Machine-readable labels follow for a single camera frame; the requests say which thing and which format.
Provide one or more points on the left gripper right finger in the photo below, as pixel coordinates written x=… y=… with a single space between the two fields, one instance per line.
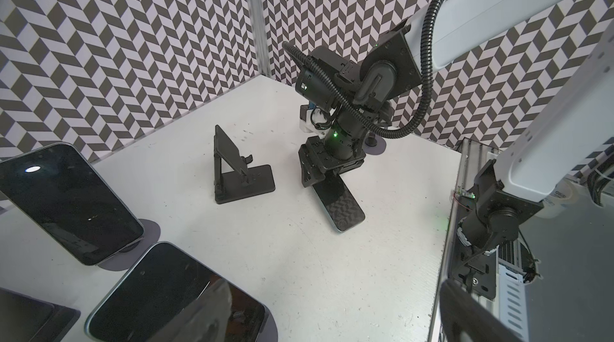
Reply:
x=464 y=319

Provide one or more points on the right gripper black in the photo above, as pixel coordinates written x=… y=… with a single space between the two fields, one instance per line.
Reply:
x=317 y=164

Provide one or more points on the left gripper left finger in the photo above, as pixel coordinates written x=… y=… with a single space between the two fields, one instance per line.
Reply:
x=205 y=319

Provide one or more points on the black phone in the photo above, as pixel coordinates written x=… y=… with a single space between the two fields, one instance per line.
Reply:
x=159 y=286
x=342 y=207
x=25 y=318
x=57 y=188

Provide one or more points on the grey round stand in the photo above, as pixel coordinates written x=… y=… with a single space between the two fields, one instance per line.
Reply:
x=374 y=145
x=130 y=255

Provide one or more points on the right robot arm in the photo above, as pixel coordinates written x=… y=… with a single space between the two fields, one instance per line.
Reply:
x=490 y=93

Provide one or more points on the black square phone stand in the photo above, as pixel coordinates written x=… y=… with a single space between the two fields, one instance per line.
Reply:
x=234 y=180

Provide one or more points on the grey round stand back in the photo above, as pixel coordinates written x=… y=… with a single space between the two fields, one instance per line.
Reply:
x=130 y=255

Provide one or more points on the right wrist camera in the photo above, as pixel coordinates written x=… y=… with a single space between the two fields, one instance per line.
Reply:
x=309 y=114

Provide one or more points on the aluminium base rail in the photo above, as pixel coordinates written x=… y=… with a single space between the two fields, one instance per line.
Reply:
x=495 y=282

